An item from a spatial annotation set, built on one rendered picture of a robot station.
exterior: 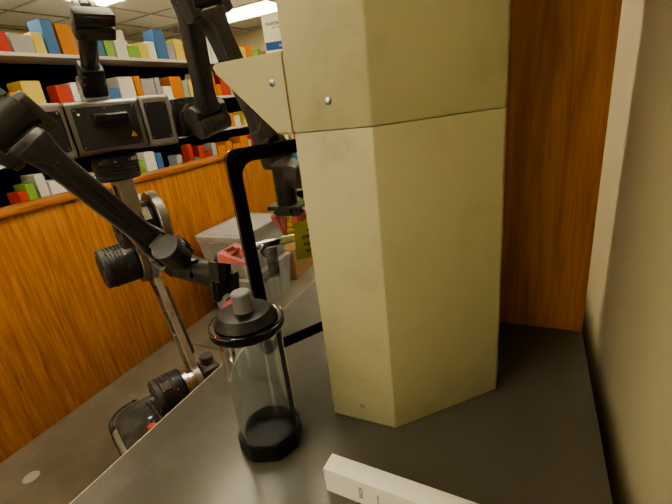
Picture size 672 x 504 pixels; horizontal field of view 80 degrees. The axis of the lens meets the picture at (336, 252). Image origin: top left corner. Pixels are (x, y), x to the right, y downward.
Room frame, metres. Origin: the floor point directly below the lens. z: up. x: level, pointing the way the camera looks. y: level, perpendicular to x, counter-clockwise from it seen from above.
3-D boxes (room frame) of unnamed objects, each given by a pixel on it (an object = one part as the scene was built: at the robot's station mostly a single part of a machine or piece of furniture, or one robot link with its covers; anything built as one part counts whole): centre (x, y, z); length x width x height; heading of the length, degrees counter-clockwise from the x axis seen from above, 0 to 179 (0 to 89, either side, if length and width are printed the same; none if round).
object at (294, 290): (0.75, 0.03, 1.19); 0.30 x 0.01 x 0.40; 121
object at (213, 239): (2.93, 0.68, 0.49); 0.60 x 0.42 x 0.33; 153
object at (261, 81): (0.72, 0.01, 1.46); 0.32 x 0.12 x 0.10; 153
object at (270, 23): (0.67, 0.04, 1.54); 0.05 x 0.05 x 0.06; 80
